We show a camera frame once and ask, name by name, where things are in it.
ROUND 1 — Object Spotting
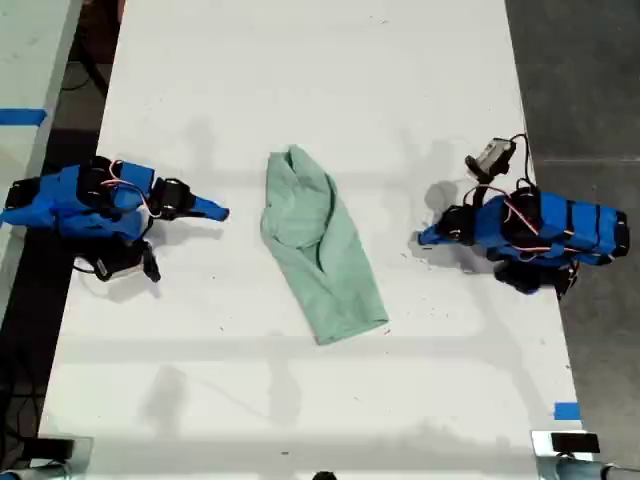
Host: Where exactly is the black floor cable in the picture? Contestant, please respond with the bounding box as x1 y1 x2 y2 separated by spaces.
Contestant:
62 47 110 92

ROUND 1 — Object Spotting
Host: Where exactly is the pale green T-shirt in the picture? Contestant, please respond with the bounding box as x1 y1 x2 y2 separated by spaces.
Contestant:
259 143 391 347

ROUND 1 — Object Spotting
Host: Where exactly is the white side table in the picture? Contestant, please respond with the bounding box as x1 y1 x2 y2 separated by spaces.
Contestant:
0 0 84 321

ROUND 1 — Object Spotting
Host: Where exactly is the black camera box on stalk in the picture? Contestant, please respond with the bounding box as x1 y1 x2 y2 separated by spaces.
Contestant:
464 136 517 205
92 240 162 284

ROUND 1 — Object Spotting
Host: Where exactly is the small black box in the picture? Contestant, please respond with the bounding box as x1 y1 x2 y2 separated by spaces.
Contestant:
550 432 601 454
20 436 76 462

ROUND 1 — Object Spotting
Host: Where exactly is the grey pipe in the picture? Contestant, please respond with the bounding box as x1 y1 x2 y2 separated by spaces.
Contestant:
537 456 640 480

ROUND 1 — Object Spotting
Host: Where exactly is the long blue tape strip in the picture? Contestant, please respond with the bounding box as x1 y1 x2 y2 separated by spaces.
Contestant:
0 107 49 127

